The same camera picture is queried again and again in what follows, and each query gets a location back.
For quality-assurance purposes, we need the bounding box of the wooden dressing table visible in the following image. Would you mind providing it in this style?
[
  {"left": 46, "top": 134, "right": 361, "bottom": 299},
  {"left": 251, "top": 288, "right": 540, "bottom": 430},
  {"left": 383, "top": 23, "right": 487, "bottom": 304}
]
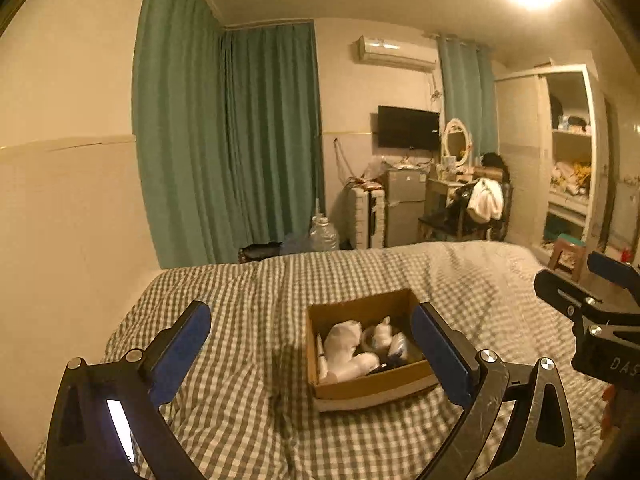
[{"left": 424, "top": 178, "right": 506, "bottom": 217}]

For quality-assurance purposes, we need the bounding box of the white oval vanity mirror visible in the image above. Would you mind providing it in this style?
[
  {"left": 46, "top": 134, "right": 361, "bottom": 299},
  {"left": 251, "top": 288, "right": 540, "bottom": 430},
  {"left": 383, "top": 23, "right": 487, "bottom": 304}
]
[{"left": 440, "top": 118, "right": 473, "bottom": 167}]

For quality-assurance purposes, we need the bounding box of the white louvered wardrobe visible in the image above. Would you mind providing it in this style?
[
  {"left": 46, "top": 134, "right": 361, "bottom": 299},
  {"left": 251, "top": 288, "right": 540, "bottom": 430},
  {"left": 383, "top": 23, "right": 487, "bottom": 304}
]
[{"left": 496, "top": 64, "right": 610, "bottom": 252}]

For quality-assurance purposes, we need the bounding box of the dark chair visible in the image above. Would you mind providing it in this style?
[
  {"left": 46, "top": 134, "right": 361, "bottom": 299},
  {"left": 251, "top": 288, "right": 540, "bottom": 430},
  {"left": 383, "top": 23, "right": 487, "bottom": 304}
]
[{"left": 418, "top": 183, "right": 512, "bottom": 242}]

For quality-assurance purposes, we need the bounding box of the small wooden stool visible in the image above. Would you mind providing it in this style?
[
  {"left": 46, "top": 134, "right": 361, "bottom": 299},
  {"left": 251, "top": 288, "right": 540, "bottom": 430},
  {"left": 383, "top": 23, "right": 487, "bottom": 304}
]
[{"left": 547, "top": 234, "right": 587, "bottom": 282}]

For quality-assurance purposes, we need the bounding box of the large clear water jug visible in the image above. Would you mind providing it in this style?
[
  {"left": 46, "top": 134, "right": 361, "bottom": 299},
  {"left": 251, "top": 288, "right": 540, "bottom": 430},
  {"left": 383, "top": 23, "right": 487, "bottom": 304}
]
[{"left": 309, "top": 214, "right": 340, "bottom": 252}]

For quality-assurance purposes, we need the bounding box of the white cloth on chair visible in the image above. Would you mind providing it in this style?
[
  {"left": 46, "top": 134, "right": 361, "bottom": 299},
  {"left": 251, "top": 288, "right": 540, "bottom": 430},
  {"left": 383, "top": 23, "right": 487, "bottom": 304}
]
[{"left": 466, "top": 178, "right": 504, "bottom": 224}]

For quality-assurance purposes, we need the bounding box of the white smartphone lit screen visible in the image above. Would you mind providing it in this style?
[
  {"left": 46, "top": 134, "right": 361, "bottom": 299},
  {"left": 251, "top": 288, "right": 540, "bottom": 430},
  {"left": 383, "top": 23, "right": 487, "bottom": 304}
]
[{"left": 106, "top": 399, "right": 136, "bottom": 464}]

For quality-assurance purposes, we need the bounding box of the floral tissue pack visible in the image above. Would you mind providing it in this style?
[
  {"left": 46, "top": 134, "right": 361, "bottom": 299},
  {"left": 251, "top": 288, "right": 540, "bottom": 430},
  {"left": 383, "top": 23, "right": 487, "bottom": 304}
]
[{"left": 387, "top": 332, "right": 409, "bottom": 363}]

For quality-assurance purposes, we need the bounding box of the black bag on floor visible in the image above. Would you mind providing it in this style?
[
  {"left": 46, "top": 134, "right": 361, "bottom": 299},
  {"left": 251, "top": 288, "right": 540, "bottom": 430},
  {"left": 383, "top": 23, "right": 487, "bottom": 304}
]
[{"left": 238, "top": 242, "right": 282, "bottom": 263}]

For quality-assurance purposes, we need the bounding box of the large green curtain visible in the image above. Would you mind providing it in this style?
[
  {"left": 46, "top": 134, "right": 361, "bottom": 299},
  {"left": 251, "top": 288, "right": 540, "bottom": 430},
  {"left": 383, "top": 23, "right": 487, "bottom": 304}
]
[{"left": 131, "top": 0, "right": 323, "bottom": 269}]

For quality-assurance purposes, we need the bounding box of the white suitcase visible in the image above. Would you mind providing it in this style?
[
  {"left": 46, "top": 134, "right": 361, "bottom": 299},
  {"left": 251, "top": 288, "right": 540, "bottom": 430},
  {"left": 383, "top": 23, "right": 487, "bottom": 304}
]
[{"left": 347, "top": 185, "right": 385, "bottom": 249}]

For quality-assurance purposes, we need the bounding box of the white cream tube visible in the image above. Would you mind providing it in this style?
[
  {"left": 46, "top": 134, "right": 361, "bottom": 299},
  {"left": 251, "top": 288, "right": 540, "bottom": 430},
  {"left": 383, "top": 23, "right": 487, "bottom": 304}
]
[{"left": 316, "top": 334, "right": 329, "bottom": 385}]

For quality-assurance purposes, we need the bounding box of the white plaster bear figurine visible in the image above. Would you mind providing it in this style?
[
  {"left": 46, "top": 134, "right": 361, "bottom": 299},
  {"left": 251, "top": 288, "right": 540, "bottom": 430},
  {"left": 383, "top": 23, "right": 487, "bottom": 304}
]
[{"left": 323, "top": 320, "right": 362, "bottom": 368}]

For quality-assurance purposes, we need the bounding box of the white earbuds case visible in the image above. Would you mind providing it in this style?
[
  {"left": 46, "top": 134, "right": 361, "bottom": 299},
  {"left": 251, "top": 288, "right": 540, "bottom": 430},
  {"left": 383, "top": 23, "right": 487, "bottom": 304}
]
[{"left": 328, "top": 352, "right": 380, "bottom": 382}]

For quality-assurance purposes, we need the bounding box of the black wall television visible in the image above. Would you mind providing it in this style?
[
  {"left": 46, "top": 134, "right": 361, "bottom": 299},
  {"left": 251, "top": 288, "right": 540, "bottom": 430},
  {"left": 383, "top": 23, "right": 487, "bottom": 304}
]
[{"left": 376, "top": 105, "right": 440, "bottom": 152}]

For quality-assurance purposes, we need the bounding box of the white air conditioner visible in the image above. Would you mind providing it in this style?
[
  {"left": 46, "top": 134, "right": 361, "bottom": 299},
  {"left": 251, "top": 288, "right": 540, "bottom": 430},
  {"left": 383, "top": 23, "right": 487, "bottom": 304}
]
[{"left": 357, "top": 36, "right": 438, "bottom": 72}]

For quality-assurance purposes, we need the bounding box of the small white bunny figurine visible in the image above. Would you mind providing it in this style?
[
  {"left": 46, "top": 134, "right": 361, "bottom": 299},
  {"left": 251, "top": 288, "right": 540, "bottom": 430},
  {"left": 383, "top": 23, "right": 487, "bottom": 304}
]
[{"left": 371, "top": 316, "right": 393, "bottom": 352}]

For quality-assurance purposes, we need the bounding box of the brown cardboard box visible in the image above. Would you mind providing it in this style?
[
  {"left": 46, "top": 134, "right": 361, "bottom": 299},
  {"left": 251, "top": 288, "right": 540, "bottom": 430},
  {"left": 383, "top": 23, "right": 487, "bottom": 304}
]
[{"left": 306, "top": 288, "right": 437, "bottom": 413}]

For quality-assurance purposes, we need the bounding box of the silver mini fridge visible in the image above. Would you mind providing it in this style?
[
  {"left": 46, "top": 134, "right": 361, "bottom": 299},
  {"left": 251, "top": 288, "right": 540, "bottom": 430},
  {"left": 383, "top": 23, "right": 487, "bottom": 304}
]
[{"left": 382, "top": 169, "right": 427, "bottom": 247}]

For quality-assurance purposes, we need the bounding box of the grey checkered bed cover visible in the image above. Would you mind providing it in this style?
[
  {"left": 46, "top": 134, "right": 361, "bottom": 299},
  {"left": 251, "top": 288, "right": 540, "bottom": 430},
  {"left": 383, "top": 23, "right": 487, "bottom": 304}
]
[{"left": 105, "top": 242, "right": 603, "bottom": 479}]

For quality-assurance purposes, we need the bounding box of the small green window curtain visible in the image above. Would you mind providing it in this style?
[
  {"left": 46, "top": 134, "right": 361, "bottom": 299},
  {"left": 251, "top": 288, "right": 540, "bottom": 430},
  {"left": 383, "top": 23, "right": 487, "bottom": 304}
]
[{"left": 437, "top": 36, "right": 498, "bottom": 157}]

